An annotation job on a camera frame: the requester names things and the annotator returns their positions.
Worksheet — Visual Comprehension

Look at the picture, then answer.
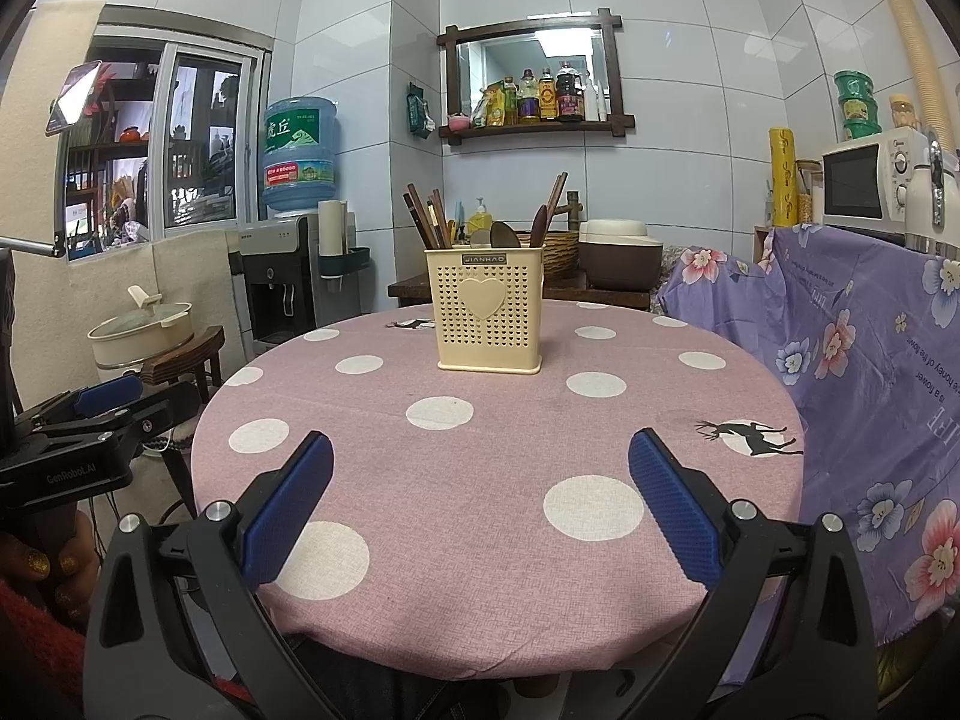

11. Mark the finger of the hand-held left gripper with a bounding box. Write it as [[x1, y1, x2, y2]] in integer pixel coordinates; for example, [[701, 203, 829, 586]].
[[15, 373, 145, 436], [30, 381, 205, 452]]

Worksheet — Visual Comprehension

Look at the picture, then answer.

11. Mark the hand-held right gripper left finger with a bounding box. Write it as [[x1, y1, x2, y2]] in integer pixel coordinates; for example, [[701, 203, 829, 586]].
[[82, 429, 338, 720]]

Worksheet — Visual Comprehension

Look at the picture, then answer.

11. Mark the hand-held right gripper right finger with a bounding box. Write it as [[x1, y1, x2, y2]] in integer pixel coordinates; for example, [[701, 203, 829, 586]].
[[628, 427, 878, 720]]

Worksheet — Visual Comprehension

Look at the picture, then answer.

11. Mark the cream plastic utensil holder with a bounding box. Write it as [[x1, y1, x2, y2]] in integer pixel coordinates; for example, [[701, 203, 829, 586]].
[[425, 246, 545, 374]]

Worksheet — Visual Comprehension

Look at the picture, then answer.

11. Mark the black chopstick with gold band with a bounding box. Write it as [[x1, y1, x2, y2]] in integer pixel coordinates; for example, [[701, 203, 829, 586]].
[[403, 193, 430, 248], [406, 182, 436, 248]]

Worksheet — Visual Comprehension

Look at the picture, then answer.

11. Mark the person's left hand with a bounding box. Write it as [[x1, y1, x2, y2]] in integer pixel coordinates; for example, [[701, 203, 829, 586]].
[[0, 523, 101, 625]]

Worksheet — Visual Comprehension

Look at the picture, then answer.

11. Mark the dark wooden chair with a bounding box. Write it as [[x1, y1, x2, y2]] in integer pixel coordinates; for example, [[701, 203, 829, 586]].
[[141, 326, 226, 421]]

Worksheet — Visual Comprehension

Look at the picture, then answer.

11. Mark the white pot with glass lid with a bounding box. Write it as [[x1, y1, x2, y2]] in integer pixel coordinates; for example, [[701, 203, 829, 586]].
[[88, 285, 194, 383]]

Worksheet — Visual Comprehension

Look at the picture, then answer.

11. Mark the white black water dispenser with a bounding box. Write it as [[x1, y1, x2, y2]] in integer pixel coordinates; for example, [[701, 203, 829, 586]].
[[238, 214, 320, 350]]

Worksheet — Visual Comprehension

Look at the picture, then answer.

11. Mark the pink polka dot tablecloth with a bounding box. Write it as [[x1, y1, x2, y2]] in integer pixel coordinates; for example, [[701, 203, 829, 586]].
[[191, 298, 805, 672]]

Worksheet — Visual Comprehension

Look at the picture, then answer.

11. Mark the purple floral cloth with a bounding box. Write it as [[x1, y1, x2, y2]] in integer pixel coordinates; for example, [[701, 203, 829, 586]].
[[656, 225, 960, 646]]

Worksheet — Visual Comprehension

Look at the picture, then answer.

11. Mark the sliding window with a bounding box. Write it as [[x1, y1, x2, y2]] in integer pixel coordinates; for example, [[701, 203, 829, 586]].
[[56, 4, 271, 263]]

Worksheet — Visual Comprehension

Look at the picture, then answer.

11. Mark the dark wooden side table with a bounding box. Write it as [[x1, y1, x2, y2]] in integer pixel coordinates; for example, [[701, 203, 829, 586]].
[[388, 270, 653, 312]]

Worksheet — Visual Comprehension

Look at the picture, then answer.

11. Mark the brown white rice cooker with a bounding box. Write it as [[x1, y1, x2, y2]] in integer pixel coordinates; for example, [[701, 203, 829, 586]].
[[577, 217, 666, 292]]

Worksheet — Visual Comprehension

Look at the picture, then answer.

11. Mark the white paper cup holder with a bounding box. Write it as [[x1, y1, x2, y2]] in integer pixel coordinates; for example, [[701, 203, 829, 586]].
[[317, 199, 371, 282]]

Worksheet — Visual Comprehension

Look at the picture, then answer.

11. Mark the woven basket basin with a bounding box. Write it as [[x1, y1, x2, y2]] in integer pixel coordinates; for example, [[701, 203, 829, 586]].
[[540, 231, 582, 278]]

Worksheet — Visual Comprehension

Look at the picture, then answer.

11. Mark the blue water jug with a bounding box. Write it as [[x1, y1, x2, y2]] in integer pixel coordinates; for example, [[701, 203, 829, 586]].
[[261, 96, 338, 212]]

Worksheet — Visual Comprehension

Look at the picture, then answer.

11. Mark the smartphone on stand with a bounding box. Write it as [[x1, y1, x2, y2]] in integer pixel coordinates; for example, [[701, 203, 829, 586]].
[[45, 60, 104, 137]]

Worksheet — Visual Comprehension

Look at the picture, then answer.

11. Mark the glass jar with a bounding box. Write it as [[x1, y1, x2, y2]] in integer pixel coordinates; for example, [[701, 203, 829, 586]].
[[795, 159, 824, 224]]

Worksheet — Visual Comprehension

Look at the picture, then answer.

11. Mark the yellow roll package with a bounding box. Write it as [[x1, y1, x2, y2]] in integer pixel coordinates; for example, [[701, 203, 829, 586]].
[[767, 127, 800, 227]]

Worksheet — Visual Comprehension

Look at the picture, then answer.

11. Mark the white microwave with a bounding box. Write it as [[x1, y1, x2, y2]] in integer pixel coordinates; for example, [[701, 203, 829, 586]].
[[820, 127, 931, 233]]

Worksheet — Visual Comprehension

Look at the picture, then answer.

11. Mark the dark soy sauce bottle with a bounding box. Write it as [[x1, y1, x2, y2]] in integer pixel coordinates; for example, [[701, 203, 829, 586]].
[[556, 62, 584, 121]]

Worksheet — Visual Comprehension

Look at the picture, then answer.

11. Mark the wooden framed mirror shelf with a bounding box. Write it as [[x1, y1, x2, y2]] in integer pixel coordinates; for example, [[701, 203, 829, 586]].
[[437, 9, 635, 143]]

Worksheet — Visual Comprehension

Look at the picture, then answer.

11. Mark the stack of green bowls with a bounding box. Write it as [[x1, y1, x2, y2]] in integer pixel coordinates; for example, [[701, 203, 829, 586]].
[[834, 70, 878, 140]]

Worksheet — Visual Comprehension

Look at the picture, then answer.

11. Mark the tall stack of paper cups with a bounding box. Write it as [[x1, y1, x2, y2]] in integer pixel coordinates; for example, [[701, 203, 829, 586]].
[[872, 0, 960, 143]]

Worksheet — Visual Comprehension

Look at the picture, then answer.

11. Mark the white appliance with chrome handle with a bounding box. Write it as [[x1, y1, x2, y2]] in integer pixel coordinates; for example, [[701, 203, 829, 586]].
[[904, 131, 960, 256]]

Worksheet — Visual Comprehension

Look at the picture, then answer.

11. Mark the green wall hung bag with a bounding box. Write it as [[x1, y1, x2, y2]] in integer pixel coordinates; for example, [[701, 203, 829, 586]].
[[407, 82, 436, 137]]

